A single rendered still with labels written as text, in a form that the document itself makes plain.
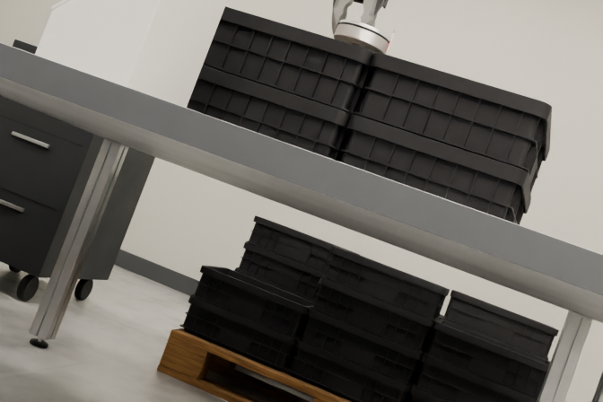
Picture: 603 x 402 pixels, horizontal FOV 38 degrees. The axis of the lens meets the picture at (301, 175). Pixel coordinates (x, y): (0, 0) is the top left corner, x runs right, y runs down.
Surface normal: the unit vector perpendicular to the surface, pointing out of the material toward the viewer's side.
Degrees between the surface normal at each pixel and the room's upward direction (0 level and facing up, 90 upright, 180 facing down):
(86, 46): 90
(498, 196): 90
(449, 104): 90
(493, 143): 90
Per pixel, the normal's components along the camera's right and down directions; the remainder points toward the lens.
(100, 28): -0.22, -0.14
